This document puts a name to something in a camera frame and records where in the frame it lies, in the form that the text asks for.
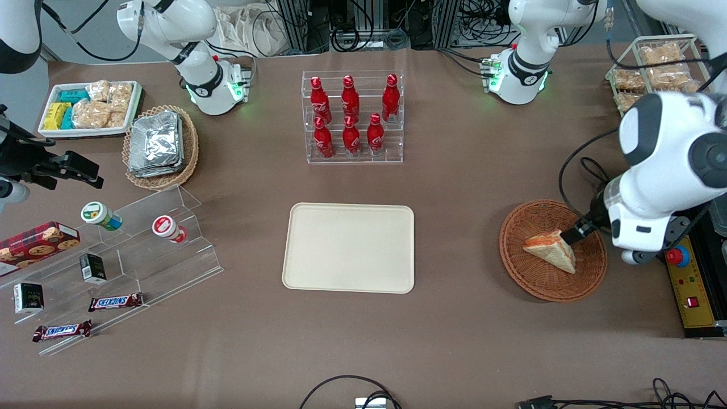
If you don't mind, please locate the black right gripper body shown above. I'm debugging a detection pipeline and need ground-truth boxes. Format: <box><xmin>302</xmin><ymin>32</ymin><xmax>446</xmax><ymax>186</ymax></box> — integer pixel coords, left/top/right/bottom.
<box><xmin>0</xmin><ymin>105</ymin><xmax>59</xmax><ymax>191</ymax></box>

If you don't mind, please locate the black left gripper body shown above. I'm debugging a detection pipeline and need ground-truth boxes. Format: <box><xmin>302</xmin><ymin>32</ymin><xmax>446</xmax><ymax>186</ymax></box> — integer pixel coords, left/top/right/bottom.
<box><xmin>588</xmin><ymin>191</ymin><xmax>614</xmax><ymax>232</ymax></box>

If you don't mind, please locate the triangle sandwich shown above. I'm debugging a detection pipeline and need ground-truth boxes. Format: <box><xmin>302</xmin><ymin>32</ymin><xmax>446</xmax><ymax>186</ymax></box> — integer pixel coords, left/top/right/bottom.
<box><xmin>523</xmin><ymin>229</ymin><xmax>577</xmax><ymax>275</ymax></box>

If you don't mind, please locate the white rectangular snack tray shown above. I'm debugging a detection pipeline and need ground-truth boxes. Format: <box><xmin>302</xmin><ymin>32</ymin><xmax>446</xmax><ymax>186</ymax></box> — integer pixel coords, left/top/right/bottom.
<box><xmin>38</xmin><ymin>81</ymin><xmax>143</xmax><ymax>139</ymax></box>

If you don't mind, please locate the brown round wicker basket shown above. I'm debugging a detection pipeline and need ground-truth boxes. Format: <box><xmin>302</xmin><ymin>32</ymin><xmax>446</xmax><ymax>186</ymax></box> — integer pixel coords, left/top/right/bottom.
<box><xmin>499</xmin><ymin>199</ymin><xmax>608</xmax><ymax>302</ymax></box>

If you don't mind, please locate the light tan wicker basket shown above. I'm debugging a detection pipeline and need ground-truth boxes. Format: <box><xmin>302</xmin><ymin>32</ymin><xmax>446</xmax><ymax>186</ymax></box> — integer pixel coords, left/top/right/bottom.
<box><xmin>122</xmin><ymin>105</ymin><xmax>199</xmax><ymax>191</ymax></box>

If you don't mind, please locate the beige plastic tray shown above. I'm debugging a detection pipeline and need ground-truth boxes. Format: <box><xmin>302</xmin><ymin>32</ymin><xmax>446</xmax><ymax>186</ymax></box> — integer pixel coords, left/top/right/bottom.
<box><xmin>282</xmin><ymin>203</ymin><xmax>415</xmax><ymax>294</ymax></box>

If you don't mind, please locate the yellow snack packet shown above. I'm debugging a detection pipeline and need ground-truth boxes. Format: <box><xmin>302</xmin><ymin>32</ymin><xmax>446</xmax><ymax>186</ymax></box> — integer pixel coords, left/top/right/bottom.
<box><xmin>43</xmin><ymin>102</ymin><xmax>72</xmax><ymax>131</ymax></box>

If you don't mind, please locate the green lid yogurt cup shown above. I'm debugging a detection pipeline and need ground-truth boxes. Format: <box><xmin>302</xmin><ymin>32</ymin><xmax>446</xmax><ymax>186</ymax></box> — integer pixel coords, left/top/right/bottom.
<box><xmin>81</xmin><ymin>202</ymin><xmax>123</xmax><ymax>232</ymax></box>

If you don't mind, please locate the silver foil packet stack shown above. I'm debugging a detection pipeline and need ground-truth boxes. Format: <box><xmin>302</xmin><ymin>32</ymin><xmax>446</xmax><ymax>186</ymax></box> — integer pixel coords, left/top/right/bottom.
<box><xmin>128</xmin><ymin>110</ymin><xmax>186</xmax><ymax>179</ymax></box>

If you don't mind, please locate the red cookie box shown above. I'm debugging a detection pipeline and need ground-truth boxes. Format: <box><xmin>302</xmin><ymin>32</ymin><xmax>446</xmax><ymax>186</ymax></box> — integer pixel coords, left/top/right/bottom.
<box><xmin>0</xmin><ymin>221</ymin><xmax>81</xmax><ymax>278</ymax></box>

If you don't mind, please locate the red lid yogurt cup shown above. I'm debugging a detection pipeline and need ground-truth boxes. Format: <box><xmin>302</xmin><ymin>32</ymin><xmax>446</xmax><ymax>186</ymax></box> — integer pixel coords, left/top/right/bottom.
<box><xmin>152</xmin><ymin>215</ymin><xmax>189</xmax><ymax>244</ymax></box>

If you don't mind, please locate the clear acrylic stepped shelf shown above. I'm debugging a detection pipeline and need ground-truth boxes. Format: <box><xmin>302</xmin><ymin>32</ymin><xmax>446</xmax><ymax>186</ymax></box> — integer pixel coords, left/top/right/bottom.
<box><xmin>0</xmin><ymin>185</ymin><xmax>224</xmax><ymax>357</ymax></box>

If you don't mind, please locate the yellow control box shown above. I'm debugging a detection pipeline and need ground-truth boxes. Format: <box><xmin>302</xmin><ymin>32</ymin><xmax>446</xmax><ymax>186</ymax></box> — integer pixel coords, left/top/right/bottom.
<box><xmin>663</xmin><ymin>232</ymin><xmax>721</xmax><ymax>340</ymax></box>

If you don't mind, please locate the small black white box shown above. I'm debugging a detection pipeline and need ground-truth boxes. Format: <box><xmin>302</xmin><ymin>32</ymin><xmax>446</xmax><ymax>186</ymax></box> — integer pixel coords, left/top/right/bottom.
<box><xmin>13</xmin><ymin>282</ymin><xmax>45</xmax><ymax>315</ymax></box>

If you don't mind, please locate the brown snickers bar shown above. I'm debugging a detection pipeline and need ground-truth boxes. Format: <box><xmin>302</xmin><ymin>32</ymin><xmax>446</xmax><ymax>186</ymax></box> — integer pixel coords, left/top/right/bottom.
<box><xmin>88</xmin><ymin>293</ymin><xmax>144</xmax><ymax>312</ymax></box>
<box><xmin>32</xmin><ymin>320</ymin><xmax>93</xmax><ymax>343</ymax></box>

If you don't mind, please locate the white cloth bag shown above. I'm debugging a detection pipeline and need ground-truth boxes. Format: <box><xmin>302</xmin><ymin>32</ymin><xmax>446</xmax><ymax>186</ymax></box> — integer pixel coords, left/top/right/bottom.
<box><xmin>215</xmin><ymin>5</ymin><xmax>291</xmax><ymax>58</ymax></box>

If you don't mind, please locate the red cola bottle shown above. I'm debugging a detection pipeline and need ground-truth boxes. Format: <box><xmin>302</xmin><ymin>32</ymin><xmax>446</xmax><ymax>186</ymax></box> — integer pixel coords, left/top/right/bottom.
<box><xmin>342</xmin><ymin>115</ymin><xmax>362</xmax><ymax>157</ymax></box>
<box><xmin>341</xmin><ymin>75</ymin><xmax>361</xmax><ymax>123</ymax></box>
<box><xmin>310</xmin><ymin>77</ymin><xmax>332</xmax><ymax>124</ymax></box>
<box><xmin>313</xmin><ymin>116</ymin><xmax>335</xmax><ymax>159</ymax></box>
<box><xmin>382</xmin><ymin>74</ymin><xmax>401</xmax><ymax>123</ymax></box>
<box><xmin>366</xmin><ymin>112</ymin><xmax>386</xmax><ymax>156</ymax></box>

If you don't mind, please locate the clear acrylic bottle rack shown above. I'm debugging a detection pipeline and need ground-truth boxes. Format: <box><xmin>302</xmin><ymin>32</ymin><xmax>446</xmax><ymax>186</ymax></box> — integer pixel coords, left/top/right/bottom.
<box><xmin>302</xmin><ymin>70</ymin><xmax>404</xmax><ymax>165</ymax></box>

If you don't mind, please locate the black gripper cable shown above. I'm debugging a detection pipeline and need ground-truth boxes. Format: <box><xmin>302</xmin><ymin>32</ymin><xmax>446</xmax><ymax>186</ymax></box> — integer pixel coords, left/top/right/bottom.
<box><xmin>558</xmin><ymin>129</ymin><xmax>621</xmax><ymax>218</ymax></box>

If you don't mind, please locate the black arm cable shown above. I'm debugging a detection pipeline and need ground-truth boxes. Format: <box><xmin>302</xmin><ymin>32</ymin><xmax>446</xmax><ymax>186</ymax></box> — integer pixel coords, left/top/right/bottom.
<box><xmin>41</xmin><ymin>0</ymin><xmax>144</xmax><ymax>63</ymax></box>

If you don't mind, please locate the white wire basket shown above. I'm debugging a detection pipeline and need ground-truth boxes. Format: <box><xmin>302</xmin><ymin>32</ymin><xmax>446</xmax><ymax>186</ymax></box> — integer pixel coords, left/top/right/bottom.
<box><xmin>605</xmin><ymin>34</ymin><xmax>715</xmax><ymax>114</ymax></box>

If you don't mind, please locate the black cable bundle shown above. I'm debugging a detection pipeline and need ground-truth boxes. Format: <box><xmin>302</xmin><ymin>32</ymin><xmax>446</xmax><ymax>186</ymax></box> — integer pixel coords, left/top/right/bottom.
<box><xmin>516</xmin><ymin>377</ymin><xmax>727</xmax><ymax>409</ymax></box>

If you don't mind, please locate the black looped table cable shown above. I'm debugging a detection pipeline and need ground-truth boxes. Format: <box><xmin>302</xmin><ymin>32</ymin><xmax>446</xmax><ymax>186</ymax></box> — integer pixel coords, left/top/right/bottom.
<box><xmin>299</xmin><ymin>374</ymin><xmax>403</xmax><ymax>409</ymax></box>

